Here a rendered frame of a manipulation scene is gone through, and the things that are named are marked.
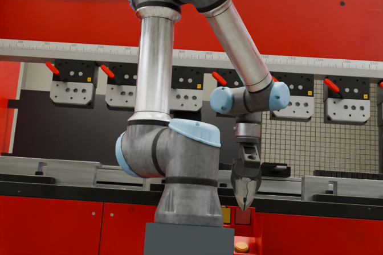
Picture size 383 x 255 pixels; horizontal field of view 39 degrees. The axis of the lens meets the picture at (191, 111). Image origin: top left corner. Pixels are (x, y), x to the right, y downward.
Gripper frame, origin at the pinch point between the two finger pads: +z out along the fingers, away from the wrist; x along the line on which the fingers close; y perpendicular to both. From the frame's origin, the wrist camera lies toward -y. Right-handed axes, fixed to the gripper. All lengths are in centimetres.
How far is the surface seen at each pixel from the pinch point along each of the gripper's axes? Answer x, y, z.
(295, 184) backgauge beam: -27, 55, -7
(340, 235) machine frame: -33.6, 16.0, 8.1
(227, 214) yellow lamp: 3.7, 9.9, 3.3
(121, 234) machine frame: 36.8, 18.9, 12.4
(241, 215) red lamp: -0.7, 9.9, 3.3
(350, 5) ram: -40, 34, -75
